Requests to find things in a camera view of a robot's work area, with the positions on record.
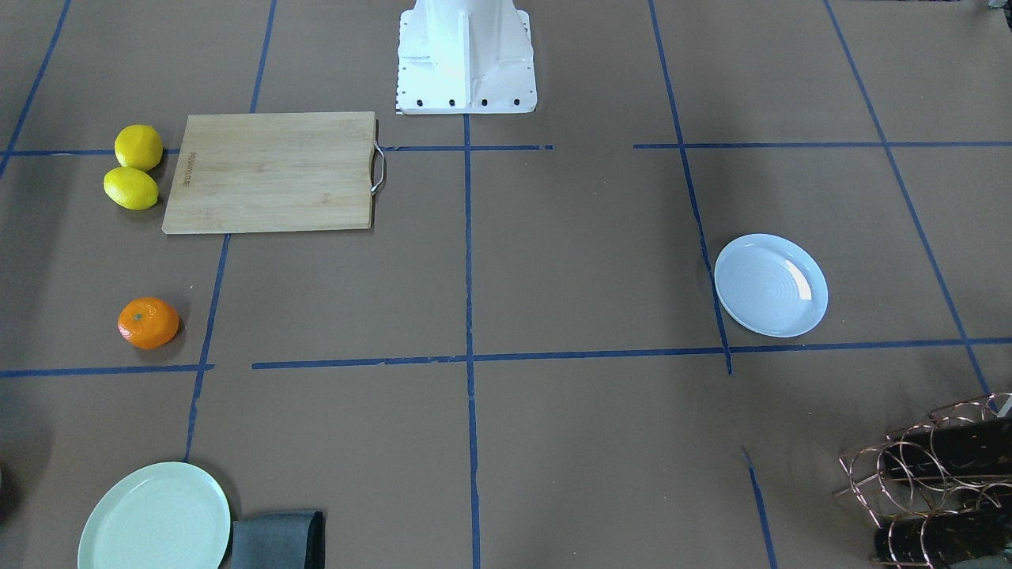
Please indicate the light blue plate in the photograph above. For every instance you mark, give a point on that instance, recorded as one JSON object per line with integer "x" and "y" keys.
{"x": 771, "y": 286}

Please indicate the light green plate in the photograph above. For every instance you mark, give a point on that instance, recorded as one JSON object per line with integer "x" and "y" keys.
{"x": 166, "y": 515}

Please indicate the wooden cutting board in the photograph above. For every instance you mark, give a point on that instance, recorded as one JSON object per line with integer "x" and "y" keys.
{"x": 275, "y": 172}

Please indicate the grey folded cloth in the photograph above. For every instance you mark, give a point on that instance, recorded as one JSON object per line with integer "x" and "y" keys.
{"x": 281, "y": 539}

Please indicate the orange mandarin fruit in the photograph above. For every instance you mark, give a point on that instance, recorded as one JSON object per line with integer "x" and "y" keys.
{"x": 148, "y": 322}

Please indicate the lower yellow lemon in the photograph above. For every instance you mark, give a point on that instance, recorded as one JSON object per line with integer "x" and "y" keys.
{"x": 131, "y": 188}

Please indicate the yellow lemon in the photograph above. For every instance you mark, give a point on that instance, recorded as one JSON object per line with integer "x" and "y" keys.
{"x": 131, "y": 188}
{"x": 139, "y": 147}

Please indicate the upper yellow lemon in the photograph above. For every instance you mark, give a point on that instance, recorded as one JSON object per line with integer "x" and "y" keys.
{"x": 139, "y": 147}

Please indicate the upper black bottle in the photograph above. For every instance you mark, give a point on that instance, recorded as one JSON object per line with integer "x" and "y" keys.
{"x": 967, "y": 451}

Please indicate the black bottle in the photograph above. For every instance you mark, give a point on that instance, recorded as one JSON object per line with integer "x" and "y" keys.
{"x": 967, "y": 451}
{"x": 971, "y": 539}

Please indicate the lower black bottle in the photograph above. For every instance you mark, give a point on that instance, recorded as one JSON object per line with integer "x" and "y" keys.
{"x": 971, "y": 539}

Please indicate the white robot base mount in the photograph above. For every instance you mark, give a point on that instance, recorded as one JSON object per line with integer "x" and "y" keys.
{"x": 465, "y": 58}

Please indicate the copper wire rack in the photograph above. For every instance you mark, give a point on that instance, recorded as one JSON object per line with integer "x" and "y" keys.
{"x": 887, "y": 500}

